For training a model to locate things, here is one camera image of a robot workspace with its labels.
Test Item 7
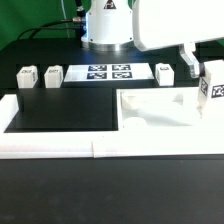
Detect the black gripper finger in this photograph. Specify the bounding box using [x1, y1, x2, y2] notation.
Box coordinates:
[179, 43, 204, 78]

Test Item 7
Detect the white square tabletop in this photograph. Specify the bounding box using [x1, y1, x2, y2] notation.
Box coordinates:
[117, 87, 200, 131]

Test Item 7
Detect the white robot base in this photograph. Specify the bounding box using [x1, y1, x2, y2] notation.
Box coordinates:
[81, 0, 134, 52]

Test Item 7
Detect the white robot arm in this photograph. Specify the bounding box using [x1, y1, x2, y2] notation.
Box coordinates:
[132, 0, 224, 78]

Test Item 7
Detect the white marker board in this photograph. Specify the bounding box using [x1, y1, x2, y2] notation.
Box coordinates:
[64, 63, 154, 83]

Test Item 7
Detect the white U-shaped obstacle fence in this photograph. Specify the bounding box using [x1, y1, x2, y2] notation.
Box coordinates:
[0, 94, 224, 159]

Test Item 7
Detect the black cable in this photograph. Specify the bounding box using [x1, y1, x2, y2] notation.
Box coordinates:
[18, 0, 88, 40]

